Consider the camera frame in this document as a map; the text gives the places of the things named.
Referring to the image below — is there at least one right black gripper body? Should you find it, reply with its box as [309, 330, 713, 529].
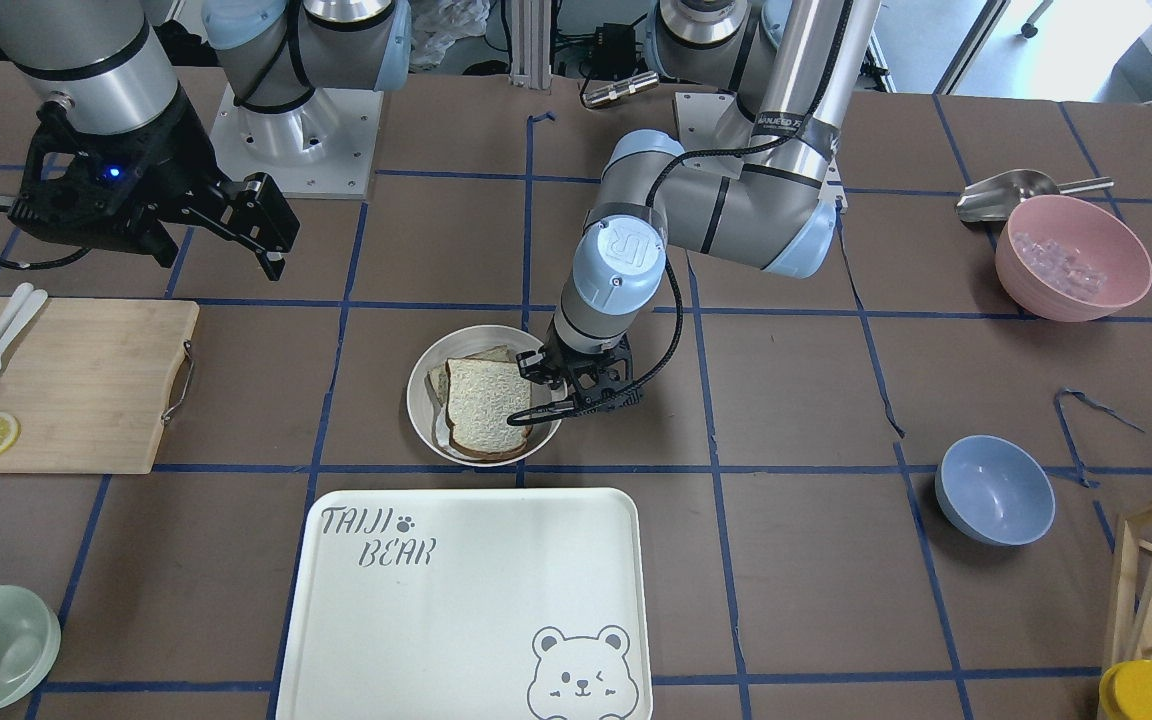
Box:
[8, 88, 300, 263]

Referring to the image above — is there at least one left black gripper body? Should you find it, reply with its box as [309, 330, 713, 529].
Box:
[516, 334, 644, 416]

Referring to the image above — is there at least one bread slice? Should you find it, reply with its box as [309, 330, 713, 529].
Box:
[445, 357, 531, 458]
[429, 344, 513, 460]

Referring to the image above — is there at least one cream round plate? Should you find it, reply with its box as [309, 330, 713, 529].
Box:
[406, 324, 561, 468]

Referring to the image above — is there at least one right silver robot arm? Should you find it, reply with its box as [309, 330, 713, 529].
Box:
[0, 1, 412, 281]

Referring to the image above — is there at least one bread slice on plate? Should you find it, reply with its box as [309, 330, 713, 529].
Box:
[429, 344, 513, 460]

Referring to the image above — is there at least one wooden cutting board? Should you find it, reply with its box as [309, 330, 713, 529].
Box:
[0, 297, 198, 473]

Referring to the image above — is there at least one cream bear tray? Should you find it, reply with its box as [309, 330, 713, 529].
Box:
[274, 487, 654, 719]

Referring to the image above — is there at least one blue bowl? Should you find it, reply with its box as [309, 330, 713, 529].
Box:
[934, 435, 1056, 547]

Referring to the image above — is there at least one metal scoop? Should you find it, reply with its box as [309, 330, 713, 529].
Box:
[955, 169, 1116, 223]

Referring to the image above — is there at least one pink bowl with ice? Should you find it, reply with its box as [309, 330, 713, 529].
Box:
[995, 195, 1152, 323]

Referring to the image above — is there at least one yellow mug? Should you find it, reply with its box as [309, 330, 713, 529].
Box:
[1098, 659, 1152, 719]

